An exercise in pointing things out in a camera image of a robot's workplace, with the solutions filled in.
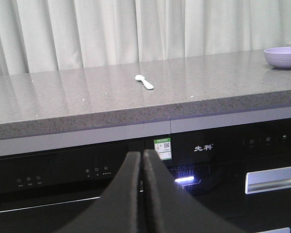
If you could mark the mint green plastic spoon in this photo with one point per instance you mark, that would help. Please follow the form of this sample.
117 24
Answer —
146 84

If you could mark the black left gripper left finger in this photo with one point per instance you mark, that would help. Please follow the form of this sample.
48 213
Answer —
116 211

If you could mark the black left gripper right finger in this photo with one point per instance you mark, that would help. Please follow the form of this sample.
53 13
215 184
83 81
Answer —
171 209

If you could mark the silver drawer handle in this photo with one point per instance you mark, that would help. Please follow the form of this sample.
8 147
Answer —
268 180
279 230

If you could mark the lower silver drawer handle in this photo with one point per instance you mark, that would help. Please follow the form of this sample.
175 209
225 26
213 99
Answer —
279 230

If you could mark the purple plastic bowl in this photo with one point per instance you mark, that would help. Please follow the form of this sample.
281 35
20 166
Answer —
278 57

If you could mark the white curtain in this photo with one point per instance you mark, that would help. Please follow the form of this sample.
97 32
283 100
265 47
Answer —
49 35

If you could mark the upper silver drawer handle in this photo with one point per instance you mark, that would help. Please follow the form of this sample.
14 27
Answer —
268 180

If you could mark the black built-in dishwasher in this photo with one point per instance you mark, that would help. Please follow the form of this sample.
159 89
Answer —
47 181

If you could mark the black disinfection cabinet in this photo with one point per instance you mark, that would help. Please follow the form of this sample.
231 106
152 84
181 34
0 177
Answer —
211 156

